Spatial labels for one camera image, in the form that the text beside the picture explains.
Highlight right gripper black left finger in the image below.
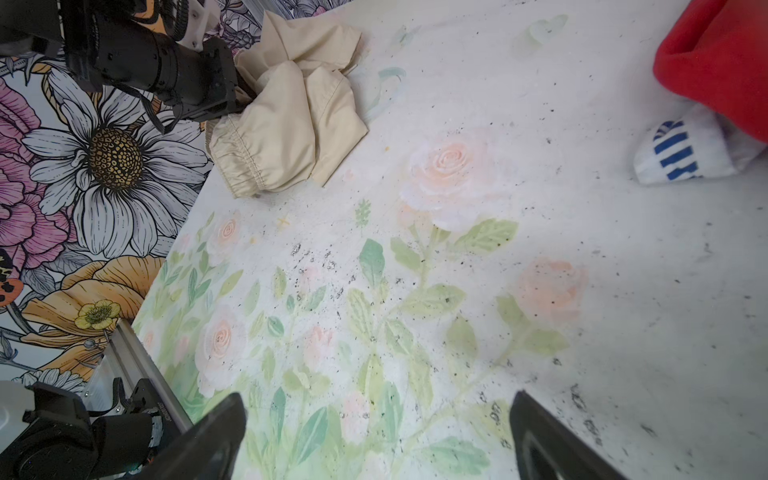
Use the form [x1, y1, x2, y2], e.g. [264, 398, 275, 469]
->
[136, 392, 247, 480]

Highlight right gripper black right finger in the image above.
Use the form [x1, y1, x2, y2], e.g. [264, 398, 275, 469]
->
[509, 390, 626, 480]

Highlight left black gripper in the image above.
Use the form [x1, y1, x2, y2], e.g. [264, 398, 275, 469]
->
[161, 37, 252, 123]

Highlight cream beige cloth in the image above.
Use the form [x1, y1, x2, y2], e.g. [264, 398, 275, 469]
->
[206, 12, 368, 198]

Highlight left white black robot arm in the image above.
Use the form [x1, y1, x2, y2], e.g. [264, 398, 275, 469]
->
[1, 1, 256, 133]

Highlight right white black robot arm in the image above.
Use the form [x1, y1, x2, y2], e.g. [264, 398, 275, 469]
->
[1, 379, 622, 479]

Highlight blue white striped cloth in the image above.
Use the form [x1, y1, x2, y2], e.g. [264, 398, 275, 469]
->
[633, 104, 767, 185]

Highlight red shirt with striped trim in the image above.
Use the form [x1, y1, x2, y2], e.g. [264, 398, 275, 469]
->
[653, 0, 767, 143]

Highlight aluminium front rail frame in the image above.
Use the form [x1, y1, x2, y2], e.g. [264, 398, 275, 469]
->
[82, 320, 193, 432]

